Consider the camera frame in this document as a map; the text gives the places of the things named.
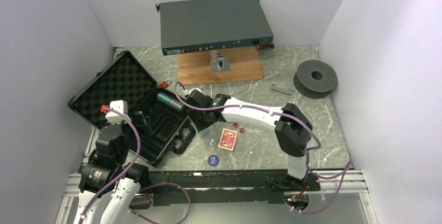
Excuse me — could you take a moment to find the black poker set case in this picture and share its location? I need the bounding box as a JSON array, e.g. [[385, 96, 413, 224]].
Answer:
[[68, 51, 196, 166]]

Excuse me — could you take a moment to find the green blue chip stack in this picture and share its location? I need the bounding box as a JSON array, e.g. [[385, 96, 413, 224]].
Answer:
[[156, 93, 173, 105]]

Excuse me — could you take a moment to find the red playing card deck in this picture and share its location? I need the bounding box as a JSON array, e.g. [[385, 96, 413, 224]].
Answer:
[[218, 129, 238, 151]]

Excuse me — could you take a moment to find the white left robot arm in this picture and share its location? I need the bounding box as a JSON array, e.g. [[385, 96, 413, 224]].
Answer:
[[74, 106, 151, 223]]

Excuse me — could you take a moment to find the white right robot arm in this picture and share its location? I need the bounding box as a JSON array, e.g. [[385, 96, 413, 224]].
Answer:
[[185, 90, 313, 190]]

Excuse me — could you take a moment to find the red and silver key tool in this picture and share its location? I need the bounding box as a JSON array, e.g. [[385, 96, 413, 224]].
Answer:
[[157, 79, 171, 89]]

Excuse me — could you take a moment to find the blue small blind button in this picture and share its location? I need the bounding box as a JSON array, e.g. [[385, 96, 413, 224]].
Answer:
[[207, 154, 220, 167]]

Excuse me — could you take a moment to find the wooden base board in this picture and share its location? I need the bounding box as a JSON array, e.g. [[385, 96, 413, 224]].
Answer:
[[178, 47, 264, 85]]

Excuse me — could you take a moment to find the dark grey rack unit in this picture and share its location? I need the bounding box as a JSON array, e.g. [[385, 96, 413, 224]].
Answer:
[[156, 0, 274, 56]]

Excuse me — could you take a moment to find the grey filament spool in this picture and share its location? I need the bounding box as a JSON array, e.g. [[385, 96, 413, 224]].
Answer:
[[293, 60, 338, 99]]

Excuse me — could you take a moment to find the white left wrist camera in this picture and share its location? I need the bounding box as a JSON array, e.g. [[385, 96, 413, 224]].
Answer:
[[101, 100, 131, 124]]

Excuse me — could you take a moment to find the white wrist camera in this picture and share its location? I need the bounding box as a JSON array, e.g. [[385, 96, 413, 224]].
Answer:
[[183, 88, 202, 96], [101, 100, 131, 124]]

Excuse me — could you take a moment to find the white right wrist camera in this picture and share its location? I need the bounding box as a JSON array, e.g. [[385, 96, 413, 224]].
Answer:
[[183, 88, 202, 96]]

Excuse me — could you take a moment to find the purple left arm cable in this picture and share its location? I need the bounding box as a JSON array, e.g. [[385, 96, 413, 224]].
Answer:
[[77, 107, 142, 224]]

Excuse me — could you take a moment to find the grey metal stand bracket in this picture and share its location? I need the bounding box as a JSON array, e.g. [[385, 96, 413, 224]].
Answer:
[[210, 50, 230, 72]]

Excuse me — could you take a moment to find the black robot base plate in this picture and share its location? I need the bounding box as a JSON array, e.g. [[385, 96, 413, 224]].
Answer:
[[149, 169, 321, 206]]

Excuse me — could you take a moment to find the small grey metal bracket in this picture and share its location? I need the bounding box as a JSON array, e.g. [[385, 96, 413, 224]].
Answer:
[[271, 84, 293, 95]]

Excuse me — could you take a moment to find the brown handle tool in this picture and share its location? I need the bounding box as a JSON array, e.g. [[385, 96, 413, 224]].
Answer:
[[256, 43, 275, 50]]

